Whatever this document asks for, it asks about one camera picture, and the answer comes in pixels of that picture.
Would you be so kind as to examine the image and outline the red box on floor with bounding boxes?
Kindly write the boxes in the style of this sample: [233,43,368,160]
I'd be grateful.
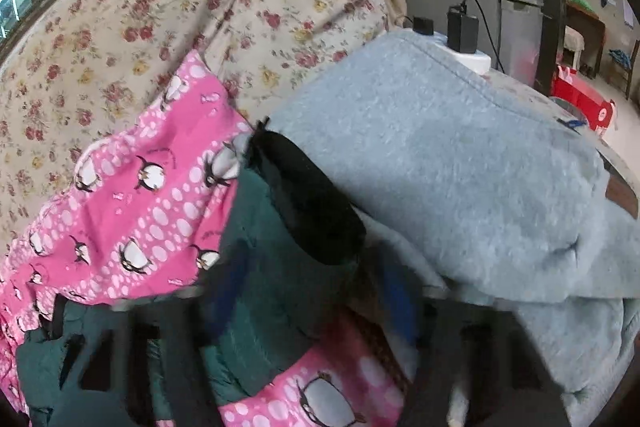
[551,65,616,136]

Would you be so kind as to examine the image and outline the small black charger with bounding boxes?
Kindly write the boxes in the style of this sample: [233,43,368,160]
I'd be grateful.
[412,16,434,36]

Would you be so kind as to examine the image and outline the floral bed sheet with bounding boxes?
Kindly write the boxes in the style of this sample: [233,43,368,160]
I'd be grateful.
[1,0,390,246]

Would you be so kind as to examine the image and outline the black power adapter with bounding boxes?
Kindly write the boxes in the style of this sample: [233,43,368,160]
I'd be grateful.
[447,0,480,54]

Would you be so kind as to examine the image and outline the grey fleece garment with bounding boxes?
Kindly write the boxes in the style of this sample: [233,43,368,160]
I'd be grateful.
[268,30,639,426]

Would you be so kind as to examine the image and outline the dark wooden table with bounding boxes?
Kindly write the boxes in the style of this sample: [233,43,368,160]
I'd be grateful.
[566,3,606,79]

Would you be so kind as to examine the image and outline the pink penguin print blanket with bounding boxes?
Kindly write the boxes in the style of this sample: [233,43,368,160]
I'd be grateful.
[1,52,402,426]

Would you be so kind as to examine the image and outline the dark green puffer jacket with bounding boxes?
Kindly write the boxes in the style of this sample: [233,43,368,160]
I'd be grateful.
[17,124,364,426]

